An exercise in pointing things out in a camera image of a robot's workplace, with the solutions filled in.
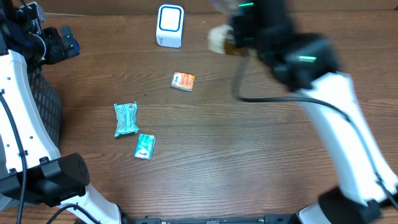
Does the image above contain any brown clear snack bag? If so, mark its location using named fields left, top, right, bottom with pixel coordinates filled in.
left=207, top=0, right=249, bottom=57

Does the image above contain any orange snack packet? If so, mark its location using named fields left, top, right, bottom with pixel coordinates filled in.
left=170, top=72, right=196, bottom=92

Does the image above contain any teal snack packet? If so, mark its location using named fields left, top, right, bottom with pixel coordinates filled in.
left=114, top=102, right=139, bottom=138

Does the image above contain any teal tissue pack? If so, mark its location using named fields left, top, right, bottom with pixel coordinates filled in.
left=134, top=134, right=156, bottom=159

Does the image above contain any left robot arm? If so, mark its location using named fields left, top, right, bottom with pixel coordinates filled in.
left=1, top=1, right=129, bottom=223

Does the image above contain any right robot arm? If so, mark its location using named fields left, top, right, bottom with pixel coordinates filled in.
left=231, top=1, right=397, bottom=223

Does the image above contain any white barcode scanner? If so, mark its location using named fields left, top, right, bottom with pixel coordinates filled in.
left=155, top=4, right=185, bottom=49

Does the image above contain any grey plastic shopping basket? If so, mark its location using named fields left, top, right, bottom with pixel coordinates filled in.
left=1, top=60, right=62, bottom=179

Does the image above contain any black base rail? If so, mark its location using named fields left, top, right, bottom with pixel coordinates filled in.
left=122, top=214, right=292, bottom=224

